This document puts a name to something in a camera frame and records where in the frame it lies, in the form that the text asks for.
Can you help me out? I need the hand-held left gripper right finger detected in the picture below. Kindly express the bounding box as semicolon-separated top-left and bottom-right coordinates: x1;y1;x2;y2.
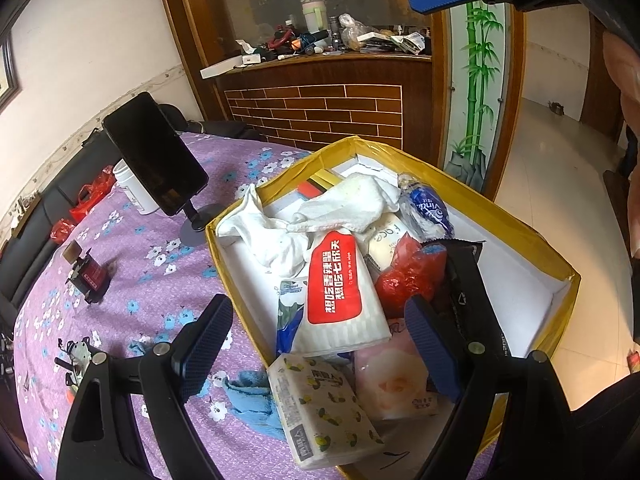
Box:
404;295;583;480

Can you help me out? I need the blue logo tissue pack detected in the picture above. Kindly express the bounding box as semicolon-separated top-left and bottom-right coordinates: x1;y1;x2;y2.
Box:
397;172;455;243

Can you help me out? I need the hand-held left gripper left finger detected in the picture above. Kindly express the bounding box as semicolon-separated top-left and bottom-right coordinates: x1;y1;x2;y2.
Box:
57;292;234;480

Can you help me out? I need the round white face towel pack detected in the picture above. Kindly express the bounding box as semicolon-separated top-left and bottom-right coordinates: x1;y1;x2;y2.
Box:
364;212;418;273

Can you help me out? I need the person's dark clothing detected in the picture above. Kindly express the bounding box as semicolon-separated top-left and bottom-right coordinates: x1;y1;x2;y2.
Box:
567;370;640;480

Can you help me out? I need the blue white tissue pack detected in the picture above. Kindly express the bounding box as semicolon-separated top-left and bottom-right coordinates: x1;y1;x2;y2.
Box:
274;279;321;361

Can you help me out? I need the black round motor with cable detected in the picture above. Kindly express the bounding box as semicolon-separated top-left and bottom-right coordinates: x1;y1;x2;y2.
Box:
54;339;103;393

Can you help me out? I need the yellow taped cardboard box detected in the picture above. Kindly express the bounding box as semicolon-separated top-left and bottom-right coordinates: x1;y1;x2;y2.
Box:
205;135;582;480

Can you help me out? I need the small red plastic bag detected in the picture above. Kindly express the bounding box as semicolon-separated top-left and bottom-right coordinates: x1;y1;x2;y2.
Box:
49;219;77;245

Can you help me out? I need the red white tissue pack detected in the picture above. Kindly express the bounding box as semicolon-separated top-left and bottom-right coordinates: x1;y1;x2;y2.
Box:
295;230;392;358

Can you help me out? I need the stack of papers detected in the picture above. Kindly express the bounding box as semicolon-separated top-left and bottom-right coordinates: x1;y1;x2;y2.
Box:
389;31;432;57

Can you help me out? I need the clear plastic food bag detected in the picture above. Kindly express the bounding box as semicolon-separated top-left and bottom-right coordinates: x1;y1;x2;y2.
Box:
339;12;383;52

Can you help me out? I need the purple floral tablecloth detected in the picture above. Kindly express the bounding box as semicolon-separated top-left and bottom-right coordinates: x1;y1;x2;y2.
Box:
12;130;351;480

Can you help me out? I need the white green bottle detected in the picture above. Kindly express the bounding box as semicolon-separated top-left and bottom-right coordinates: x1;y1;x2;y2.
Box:
300;0;329;34

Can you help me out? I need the white soft cloth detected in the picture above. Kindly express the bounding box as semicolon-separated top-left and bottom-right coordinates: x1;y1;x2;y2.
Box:
216;183;313;276

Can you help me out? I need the black leather sofa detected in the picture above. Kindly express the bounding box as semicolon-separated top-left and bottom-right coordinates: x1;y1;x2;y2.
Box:
0;102;271;311

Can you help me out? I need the person's right forearm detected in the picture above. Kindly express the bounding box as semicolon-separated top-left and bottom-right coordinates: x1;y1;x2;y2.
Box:
602;30;640;261

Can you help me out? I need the large red plastic bag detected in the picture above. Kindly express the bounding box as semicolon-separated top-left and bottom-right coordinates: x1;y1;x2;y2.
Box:
69;166;115;224

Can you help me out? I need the framed wall picture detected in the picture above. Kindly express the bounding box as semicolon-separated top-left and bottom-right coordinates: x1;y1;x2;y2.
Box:
0;30;23;111

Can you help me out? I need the white plastic jar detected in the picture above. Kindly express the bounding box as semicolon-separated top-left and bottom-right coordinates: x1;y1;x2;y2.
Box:
112;160;162;217

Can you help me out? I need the brown wooden piece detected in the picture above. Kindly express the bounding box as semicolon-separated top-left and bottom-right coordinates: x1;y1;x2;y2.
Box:
9;194;42;240

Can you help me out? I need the grey phone stand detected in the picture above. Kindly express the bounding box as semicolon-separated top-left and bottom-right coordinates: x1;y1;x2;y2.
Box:
179;200;237;249

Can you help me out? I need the lemon print tissue pack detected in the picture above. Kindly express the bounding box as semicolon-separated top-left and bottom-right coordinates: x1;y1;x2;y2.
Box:
266;352;386;471

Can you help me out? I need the white flat box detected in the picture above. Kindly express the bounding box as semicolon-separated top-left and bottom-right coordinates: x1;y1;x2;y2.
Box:
200;54;264;81

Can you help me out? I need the wooden cabinet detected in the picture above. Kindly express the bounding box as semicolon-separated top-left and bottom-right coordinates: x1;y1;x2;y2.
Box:
152;0;448;161

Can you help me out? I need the black smartphone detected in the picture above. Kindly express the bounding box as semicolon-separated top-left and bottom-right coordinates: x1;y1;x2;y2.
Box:
101;91;210;217

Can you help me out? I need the black box device wooden knob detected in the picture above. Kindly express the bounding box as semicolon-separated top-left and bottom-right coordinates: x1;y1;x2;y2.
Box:
62;239;112;307

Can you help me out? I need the pile of small tools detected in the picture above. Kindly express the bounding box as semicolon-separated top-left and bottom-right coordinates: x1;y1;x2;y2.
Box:
260;22;346;63

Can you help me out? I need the bamboo painted panel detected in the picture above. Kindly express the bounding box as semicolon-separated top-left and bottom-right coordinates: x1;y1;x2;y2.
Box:
442;0;513;196

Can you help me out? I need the pink rose tissue pack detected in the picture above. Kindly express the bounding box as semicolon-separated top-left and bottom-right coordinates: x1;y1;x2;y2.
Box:
352;330;441;421

